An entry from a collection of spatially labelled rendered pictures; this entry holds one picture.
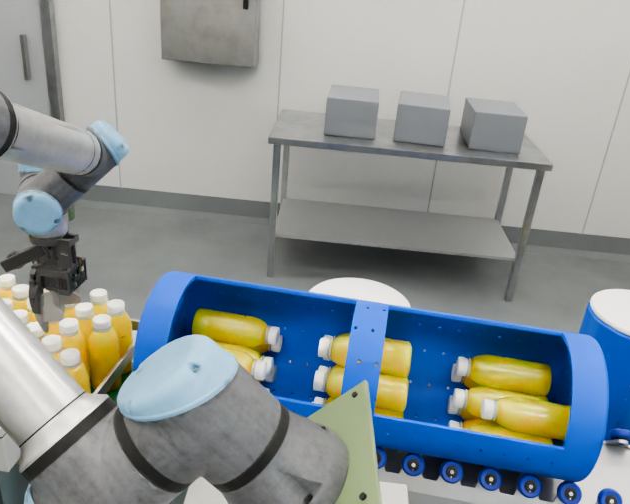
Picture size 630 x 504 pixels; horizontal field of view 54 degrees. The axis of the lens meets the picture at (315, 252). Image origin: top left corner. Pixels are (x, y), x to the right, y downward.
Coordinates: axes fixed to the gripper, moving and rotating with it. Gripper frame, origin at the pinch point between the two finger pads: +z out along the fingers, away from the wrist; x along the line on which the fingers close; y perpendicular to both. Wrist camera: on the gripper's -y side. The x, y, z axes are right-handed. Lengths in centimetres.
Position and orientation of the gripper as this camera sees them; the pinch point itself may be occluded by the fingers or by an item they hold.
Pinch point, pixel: (50, 319)
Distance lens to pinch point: 139.5
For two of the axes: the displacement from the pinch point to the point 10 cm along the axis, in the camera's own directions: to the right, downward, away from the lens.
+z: -0.8, 9.0, 4.4
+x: 1.7, -4.2, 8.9
